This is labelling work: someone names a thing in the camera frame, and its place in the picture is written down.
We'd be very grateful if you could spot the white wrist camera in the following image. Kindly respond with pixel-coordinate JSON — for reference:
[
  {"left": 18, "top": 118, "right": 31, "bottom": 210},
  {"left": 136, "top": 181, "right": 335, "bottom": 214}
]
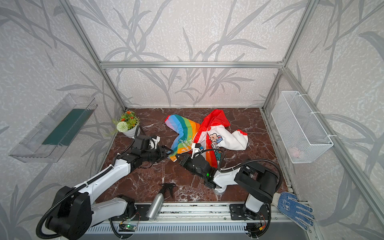
[
  {"left": 191, "top": 143, "right": 202, "bottom": 156},
  {"left": 145, "top": 136, "right": 161, "bottom": 151}
]

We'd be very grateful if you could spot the silver spray bottle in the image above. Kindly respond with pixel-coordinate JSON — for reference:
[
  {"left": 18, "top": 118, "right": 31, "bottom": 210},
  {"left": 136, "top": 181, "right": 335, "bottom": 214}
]
[{"left": 146, "top": 183, "right": 176, "bottom": 220}]

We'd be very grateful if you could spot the clear plastic wall shelf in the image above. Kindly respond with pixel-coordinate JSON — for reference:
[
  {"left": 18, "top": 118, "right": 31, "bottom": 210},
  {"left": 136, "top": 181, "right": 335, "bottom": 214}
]
[{"left": 9, "top": 94, "right": 98, "bottom": 163}]

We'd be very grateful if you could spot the pink object in basket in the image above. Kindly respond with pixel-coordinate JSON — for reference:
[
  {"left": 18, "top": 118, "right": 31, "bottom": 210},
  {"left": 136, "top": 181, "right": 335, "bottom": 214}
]
[{"left": 289, "top": 147, "right": 303, "bottom": 159}]

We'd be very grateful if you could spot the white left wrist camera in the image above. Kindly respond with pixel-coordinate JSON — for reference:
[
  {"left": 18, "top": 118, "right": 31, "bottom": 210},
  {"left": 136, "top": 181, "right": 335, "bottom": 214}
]
[{"left": 145, "top": 136, "right": 161, "bottom": 151}]

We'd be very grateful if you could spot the white wire mesh basket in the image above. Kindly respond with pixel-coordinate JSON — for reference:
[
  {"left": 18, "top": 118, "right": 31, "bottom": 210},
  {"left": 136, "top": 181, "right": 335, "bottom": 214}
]
[{"left": 271, "top": 91, "right": 334, "bottom": 164}]

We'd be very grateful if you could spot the blue white work glove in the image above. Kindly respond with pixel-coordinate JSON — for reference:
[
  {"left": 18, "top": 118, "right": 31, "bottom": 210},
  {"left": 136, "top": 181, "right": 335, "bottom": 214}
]
[{"left": 272, "top": 192, "right": 315, "bottom": 231}]

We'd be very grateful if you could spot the potted artificial flower plant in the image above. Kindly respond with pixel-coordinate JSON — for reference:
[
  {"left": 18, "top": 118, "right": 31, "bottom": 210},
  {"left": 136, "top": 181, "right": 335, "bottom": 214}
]
[{"left": 112, "top": 110, "right": 141, "bottom": 139}]

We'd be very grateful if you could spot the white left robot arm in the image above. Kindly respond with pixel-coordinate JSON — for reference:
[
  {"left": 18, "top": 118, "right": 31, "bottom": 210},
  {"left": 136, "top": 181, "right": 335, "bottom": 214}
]
[{"left": 36, "top": 146, "right": 173, "bottom": 240}]

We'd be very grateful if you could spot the aluminium cage frame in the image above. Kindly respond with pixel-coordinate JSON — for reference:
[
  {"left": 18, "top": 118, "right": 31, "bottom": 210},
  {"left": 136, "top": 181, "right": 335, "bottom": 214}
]
[{"left": 59, "top": 1, "right": 384, "bottom": 224}]

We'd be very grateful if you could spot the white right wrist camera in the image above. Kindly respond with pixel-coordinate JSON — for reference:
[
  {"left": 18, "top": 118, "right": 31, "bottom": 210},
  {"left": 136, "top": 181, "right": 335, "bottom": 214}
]
[{"left": 191, "top": 143, "right": 202, "bottom": 156}]

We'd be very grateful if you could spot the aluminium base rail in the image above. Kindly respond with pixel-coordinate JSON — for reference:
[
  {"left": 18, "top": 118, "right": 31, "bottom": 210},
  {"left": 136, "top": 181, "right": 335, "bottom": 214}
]
[{"left": 87, "top": 202, "right": 298, "bottom": 235}]

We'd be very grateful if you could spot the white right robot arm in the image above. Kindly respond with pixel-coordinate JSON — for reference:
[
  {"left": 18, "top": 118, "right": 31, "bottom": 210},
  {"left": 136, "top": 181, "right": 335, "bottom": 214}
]
[{"left": 176, "top": 153, "right": 283, "bottom": 220}]

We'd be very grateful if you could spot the red white rainbow kids jacket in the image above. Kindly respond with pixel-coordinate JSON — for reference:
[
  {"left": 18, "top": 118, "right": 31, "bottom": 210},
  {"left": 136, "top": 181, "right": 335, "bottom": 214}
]
[{"left": 165, "top": 110, "right": 249, "bottom": 168}]

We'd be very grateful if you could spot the green circuit board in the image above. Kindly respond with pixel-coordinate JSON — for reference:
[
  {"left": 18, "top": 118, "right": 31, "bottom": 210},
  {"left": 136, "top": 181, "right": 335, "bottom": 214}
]
[{"left": 119, "top": 222, "right": 139, "bottom": 233}]

